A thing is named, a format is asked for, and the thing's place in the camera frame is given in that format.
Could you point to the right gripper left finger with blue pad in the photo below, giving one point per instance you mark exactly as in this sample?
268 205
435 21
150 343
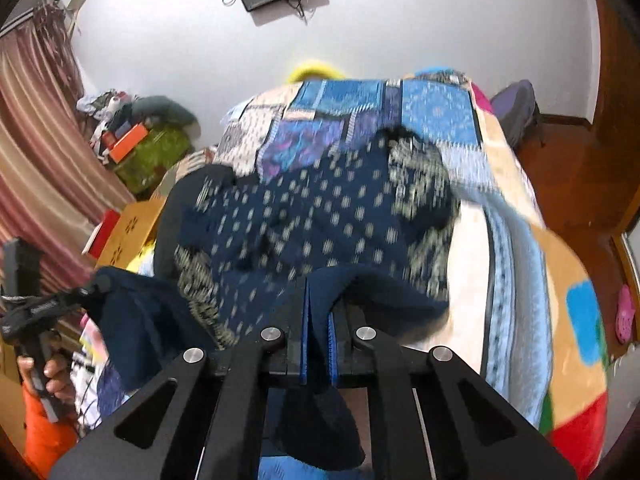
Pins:
208 417

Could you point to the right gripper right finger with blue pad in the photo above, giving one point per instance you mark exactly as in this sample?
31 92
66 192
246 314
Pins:
431 416

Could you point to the navy patterned hoodie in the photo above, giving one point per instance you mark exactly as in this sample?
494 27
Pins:
372 225

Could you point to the orange sleeve forearm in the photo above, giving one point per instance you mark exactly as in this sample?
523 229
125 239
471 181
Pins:
46 442

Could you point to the person's left hand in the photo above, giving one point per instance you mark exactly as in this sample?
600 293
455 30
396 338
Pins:
57 372

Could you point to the yellow wooden stool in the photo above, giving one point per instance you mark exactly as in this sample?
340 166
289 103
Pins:
135 227

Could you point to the striped red curtain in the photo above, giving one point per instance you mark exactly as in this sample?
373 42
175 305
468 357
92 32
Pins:
54 191

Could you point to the black garment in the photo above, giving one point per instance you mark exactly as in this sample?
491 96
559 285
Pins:
182 196

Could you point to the green fabric box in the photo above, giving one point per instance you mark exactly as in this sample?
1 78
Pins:
145 166

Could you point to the patchwork bed quilt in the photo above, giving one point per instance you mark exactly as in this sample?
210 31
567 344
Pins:
522 311

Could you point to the orange box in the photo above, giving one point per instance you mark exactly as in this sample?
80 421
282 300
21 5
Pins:
127 143

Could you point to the yellow pillow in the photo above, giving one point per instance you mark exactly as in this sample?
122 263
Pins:
314 70

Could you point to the grey green bag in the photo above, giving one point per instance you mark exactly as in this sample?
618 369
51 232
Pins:
160 110

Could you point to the purple grey backpack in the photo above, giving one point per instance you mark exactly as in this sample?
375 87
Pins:
517 111

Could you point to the pink croc shoe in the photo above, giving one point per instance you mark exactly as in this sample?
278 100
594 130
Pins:
624 318

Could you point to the brown wooden door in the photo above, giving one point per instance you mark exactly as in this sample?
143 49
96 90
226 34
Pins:
586 172

